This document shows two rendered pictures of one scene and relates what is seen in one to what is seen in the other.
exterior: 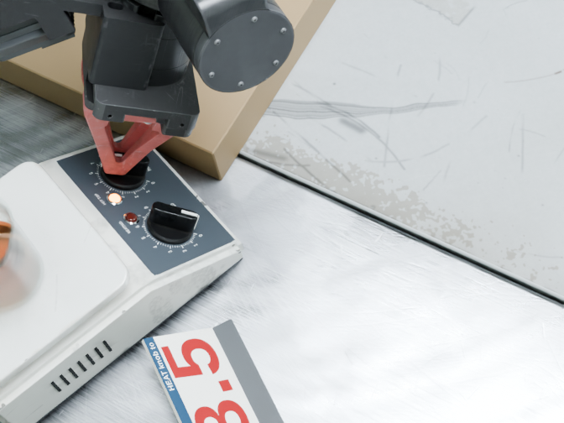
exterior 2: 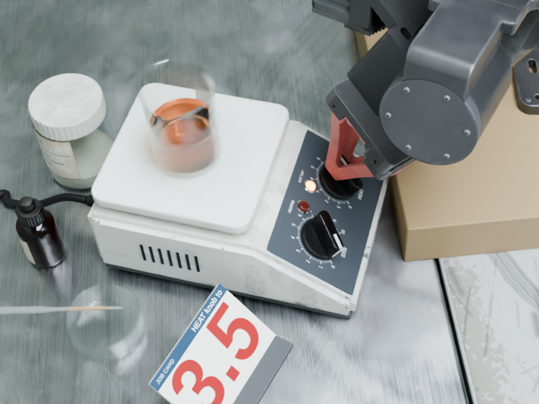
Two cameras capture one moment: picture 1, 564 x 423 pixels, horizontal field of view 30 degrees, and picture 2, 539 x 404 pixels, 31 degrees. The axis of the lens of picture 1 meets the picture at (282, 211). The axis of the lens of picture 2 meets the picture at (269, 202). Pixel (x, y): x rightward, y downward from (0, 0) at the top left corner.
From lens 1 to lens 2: 0.22 m
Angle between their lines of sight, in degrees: 27
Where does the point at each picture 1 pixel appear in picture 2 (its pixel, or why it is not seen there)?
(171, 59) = not seen: hidden behind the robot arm
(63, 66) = not seen: hidden behind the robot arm
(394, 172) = (523, 385)
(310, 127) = (506, 295)
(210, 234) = (340, 273)
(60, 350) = (161, 228)
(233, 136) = (439, 237)
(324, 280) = (379, 393)
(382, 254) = not seen: outside the picture
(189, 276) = (290, 279)
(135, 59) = (386, 83)
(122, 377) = (192, 300)
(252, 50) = (431, 126)
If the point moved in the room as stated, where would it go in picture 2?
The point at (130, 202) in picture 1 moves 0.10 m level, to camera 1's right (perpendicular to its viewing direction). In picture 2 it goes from (317, 199) to (422, 276)
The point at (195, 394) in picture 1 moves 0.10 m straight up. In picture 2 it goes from (204, 351) to (188, 271)
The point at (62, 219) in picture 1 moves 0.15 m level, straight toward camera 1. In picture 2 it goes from (257, 156) to (168, 325)
